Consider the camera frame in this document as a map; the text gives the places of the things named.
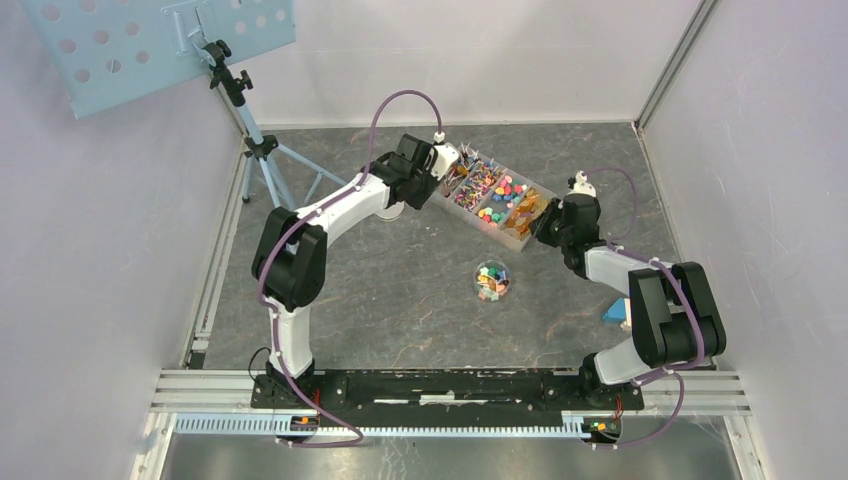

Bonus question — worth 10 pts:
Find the blue white small block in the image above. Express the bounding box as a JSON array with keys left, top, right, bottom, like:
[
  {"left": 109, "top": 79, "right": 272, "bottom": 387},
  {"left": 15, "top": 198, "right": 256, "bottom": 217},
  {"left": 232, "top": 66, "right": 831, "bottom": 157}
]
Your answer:
[{"left": 601, "top": 298, "right": 632, "bottom": 331}]

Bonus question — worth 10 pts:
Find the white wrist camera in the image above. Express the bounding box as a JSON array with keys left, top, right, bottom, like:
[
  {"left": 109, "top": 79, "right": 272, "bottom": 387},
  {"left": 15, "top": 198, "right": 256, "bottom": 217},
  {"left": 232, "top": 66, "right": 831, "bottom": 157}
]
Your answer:
[
  {"left": 568, "top": 170, "right": 596, "bottom": 198},
  {"left": 429, "top": 131, "right": 461, "bottom": 181}
]

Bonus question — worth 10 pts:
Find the purple cable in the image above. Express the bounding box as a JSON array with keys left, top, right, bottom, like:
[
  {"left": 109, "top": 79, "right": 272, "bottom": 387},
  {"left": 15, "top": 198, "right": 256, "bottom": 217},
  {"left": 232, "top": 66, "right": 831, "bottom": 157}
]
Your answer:
[
  {"left": 582, "top": 166, "right": 705, "bottom": 450},
  {"left": 256, "top": 89, "right": 445, "bottom": 450}
]

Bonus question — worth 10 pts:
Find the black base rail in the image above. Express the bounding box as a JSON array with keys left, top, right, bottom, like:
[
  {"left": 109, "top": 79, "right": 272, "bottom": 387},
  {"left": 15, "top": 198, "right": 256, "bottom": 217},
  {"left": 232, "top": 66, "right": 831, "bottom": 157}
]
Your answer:
[{"left": 251, "top": 368, "right": 645, "bottom": 438}]

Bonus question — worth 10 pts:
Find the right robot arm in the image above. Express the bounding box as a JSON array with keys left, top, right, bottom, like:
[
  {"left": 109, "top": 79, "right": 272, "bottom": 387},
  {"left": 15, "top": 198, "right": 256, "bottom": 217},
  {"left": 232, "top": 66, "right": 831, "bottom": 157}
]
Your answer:
[{"left": 530, "top": 194, "right": 727, "bottom": 408}]

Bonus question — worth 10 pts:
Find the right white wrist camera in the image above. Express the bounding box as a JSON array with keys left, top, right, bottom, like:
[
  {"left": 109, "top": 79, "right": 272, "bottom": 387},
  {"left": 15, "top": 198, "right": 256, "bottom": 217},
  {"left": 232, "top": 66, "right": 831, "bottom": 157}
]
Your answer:
[{"left": 568, "top": 170, "right": 596, "bottom": 198}]

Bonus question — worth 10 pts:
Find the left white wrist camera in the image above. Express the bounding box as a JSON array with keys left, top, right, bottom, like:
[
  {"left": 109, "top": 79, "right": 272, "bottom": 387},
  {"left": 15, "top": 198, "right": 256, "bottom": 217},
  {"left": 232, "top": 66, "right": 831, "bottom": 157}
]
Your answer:
[{"left": 429, "top": 131, "right": 461, "bottom": 181}]

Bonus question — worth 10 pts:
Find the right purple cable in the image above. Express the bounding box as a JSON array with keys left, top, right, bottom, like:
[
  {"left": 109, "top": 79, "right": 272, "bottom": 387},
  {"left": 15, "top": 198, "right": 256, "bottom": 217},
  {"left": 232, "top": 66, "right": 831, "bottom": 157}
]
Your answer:
[{"left": 582, "top": 166, "right": 705, "bottom": 450}]

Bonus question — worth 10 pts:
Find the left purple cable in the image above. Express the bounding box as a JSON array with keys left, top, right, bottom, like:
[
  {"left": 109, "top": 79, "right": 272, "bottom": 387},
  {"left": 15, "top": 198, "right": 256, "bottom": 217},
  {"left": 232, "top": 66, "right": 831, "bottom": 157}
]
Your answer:
[{"left": 256, "top": 89, "right": 445, "bottom": 450}]

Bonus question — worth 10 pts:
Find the silver round jar lid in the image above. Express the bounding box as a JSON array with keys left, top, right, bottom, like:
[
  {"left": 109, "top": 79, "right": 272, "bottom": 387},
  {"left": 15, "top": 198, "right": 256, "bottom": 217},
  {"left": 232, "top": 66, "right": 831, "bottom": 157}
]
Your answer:
[{"left": 375, "top": 202, "right": 405, "bottom": 222}]

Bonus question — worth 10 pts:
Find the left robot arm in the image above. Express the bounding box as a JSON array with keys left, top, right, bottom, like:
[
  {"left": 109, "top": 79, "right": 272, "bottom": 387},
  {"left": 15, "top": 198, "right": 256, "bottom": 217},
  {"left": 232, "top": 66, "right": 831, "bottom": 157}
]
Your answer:
[{"left": 252, "top": 134, "right": 461, "bottom": 408}]

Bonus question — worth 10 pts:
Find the light blue music stand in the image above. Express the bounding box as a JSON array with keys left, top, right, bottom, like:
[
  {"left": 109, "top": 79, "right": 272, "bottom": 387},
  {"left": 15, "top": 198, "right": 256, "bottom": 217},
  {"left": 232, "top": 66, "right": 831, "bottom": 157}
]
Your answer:
[{"left": 22, "top": 0, "right": 344, "bottom": 210}]

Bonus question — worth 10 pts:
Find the small clear glass jar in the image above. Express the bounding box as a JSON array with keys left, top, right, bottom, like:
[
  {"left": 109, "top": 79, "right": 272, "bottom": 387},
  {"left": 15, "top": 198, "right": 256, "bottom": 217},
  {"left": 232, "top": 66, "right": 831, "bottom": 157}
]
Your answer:
[{"left": 473, "top": 260, "right": 513, "bottom": 302}]

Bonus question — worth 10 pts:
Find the clear compartment candy box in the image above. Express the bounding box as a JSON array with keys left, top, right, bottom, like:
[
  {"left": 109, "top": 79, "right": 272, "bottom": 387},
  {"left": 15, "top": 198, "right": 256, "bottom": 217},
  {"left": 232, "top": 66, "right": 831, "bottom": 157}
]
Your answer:
[{"left": 430, "top": 144, "right": 555, "bottom": 252}]

